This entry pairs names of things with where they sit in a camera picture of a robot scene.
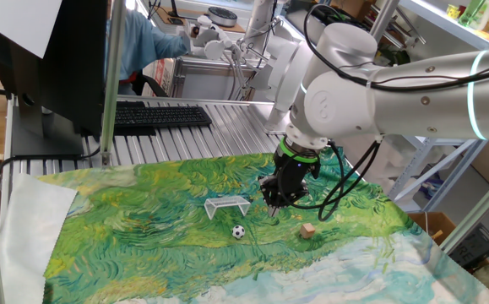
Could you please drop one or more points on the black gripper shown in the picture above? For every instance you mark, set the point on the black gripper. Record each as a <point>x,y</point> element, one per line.
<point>297,173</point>

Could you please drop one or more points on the small wooden cube block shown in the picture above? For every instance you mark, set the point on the small wooden cube block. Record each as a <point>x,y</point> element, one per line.
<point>307,231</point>

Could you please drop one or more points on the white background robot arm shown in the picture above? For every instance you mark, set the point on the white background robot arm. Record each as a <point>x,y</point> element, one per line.
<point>259,21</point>

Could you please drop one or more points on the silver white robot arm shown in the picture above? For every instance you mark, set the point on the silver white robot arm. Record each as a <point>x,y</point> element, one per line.
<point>417,101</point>

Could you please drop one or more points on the white mesh toy goal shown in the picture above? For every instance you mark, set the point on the white mesh toy goal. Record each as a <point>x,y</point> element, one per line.
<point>226,201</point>

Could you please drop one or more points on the small toy soccer ball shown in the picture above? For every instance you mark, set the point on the small toy soccer ball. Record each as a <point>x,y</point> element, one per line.
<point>238,232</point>

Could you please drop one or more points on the white curved stand device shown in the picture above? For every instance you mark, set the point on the white curved stand device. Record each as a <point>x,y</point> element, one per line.
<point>284,80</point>

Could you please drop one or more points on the painted landscape print cloth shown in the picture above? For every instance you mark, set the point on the painted landscape print cloth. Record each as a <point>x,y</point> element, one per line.
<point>164,253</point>

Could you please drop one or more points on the aluminium equipment case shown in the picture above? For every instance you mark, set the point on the aluminium equipment case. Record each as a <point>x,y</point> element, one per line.
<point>210,84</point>

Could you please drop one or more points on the black computer keyboard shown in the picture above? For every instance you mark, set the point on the black computer keyboard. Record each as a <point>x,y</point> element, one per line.
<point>159,117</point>

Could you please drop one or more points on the brown cardboard box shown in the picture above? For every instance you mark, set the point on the brown cardboard box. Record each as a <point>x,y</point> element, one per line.
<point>434,221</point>

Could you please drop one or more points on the white red printed box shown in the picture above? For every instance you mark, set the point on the white red printed box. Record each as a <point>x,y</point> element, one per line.
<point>164,76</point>

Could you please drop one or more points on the black office chair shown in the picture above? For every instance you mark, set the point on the black office chair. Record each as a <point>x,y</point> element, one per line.
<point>151,86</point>

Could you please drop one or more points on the round grey speaker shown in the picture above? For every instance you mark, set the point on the round grey speaker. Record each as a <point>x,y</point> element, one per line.
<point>223,17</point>

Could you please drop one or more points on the wooden desk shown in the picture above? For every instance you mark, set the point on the wooden desk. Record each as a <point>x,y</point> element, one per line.
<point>197,14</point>

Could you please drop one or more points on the black plastic crate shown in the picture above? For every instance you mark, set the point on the black plastic crate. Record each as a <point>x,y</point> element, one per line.
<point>476,247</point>

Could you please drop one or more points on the person in blue shirt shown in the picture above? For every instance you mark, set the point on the person in blue shirt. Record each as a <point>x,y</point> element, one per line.
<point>140,46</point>

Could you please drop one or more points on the white metal shelf rack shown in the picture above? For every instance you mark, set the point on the white metal shelf rack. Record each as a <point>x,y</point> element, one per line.
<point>438,23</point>

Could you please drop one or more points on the black computer monitor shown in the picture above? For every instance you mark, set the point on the black computer monitor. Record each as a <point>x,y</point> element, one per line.
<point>75,63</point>

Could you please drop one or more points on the small yellow container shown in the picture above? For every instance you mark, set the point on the small yellow container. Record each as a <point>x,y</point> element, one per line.
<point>453,12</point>

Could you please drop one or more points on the green plastic bottle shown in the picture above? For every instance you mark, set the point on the green plastic bottle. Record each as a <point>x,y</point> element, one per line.
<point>472,10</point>

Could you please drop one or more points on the pale plastic bottle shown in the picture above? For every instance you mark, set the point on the pale plastic bottle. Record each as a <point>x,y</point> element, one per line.
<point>488,14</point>

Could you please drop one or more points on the white paper sheet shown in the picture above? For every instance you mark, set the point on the white paper sheet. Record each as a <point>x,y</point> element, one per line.
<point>20,23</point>

